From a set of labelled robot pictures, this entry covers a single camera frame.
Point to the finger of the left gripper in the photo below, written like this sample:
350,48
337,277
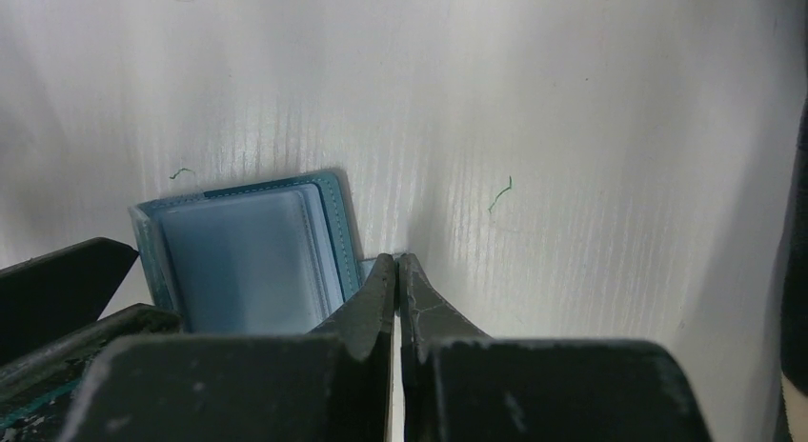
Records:
37,389
53,295

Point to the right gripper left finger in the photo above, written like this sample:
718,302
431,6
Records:
330,384

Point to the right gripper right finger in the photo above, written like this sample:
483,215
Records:
461,384

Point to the blue leather card holder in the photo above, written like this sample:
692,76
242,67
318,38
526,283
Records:
275,257

